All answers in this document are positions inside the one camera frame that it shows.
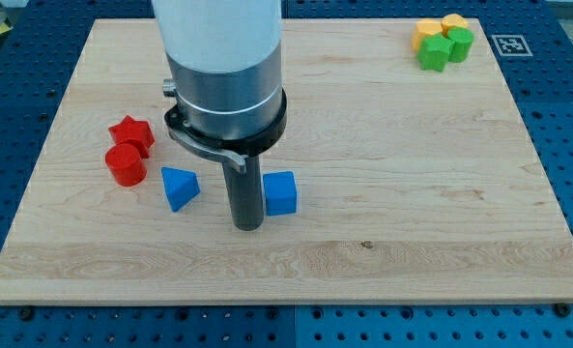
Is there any red star block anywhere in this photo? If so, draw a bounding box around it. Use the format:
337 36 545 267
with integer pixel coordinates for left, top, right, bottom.
108 115 155 159

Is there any blue cube block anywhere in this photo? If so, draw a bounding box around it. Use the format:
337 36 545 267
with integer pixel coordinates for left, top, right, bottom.
263 171 298 216

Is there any red cylinder block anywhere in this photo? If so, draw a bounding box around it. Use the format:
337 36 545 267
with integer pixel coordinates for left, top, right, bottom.
104 143 147 187

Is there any white fiducial marker tag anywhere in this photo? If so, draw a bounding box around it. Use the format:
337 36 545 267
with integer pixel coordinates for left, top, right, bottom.
492 34 532 57

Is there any wooden board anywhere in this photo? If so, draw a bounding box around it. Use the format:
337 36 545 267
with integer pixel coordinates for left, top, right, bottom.
0 19 573 306

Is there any green star block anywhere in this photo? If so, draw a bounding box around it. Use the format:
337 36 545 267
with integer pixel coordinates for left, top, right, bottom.
416 33 455 73

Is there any black clamp ring with lever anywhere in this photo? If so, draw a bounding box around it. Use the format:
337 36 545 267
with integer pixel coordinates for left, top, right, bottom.
163 88 288 175

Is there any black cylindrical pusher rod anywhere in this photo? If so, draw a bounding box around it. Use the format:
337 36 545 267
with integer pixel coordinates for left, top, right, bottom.
222 157 265 231

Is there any yellow cylinder block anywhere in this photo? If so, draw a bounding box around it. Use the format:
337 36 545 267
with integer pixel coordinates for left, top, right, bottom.
441 14 470 36

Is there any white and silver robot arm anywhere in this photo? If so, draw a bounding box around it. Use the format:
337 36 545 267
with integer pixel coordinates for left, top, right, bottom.
152 0 282 140

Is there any green cylinder block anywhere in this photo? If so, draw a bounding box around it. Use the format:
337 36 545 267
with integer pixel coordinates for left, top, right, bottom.
447 27 474 63

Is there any blue triangle block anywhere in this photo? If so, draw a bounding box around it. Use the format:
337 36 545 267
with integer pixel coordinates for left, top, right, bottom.
161 167 200 213

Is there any yellow hexagon block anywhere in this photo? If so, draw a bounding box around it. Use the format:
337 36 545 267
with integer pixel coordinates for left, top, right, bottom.
411 18 443 52

